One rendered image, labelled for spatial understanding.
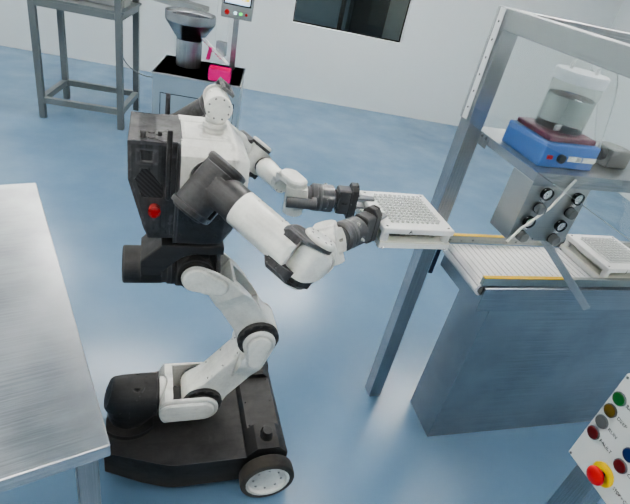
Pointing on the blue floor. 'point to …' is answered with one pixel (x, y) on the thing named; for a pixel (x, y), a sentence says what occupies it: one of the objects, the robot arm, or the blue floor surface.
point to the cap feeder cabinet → (190, 86)
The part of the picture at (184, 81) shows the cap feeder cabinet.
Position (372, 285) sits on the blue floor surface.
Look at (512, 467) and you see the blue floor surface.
